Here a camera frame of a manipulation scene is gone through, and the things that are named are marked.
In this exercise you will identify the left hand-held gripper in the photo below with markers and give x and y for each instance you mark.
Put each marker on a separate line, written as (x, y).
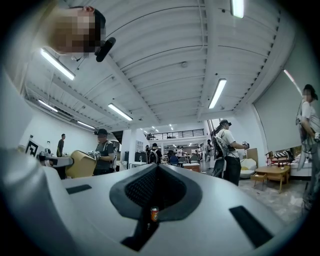
(32, 148)

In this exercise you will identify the wooden coffee table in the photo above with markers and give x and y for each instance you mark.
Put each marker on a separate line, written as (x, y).
(272, 172)

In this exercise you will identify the black head-worn camera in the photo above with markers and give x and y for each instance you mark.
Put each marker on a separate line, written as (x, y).
(105, 49)

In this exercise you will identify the person's head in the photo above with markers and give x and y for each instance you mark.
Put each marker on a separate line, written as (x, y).
(72, 30)

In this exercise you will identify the cardboard box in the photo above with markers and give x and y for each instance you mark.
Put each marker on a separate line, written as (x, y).
(252, 153)

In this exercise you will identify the beige chair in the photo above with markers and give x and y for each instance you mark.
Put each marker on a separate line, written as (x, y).
(81, 164)

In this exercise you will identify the orange drink can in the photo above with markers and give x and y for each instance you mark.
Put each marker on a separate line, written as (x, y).
(154, 214)

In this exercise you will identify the round smoke detector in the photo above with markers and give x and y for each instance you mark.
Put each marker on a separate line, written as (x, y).
(184, 64)

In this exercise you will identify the white armchair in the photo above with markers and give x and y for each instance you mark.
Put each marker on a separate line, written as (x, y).
(248, 167)

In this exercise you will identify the black balcony railing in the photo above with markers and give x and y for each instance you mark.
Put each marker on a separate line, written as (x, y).
(178, 134)

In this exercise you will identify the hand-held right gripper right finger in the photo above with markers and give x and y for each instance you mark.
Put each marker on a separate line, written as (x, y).
(215, 200)

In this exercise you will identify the long ceiling light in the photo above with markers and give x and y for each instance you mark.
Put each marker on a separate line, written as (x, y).
(57, 64)
(120, 112)
(237, 8)
(217, 93)
(292, 81)
(85, 124)
(47, 105)

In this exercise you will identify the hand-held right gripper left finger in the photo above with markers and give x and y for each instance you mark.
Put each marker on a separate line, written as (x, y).
(100, 205)

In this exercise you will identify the red metal rack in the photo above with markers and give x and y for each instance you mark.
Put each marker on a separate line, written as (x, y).
(278, 160)

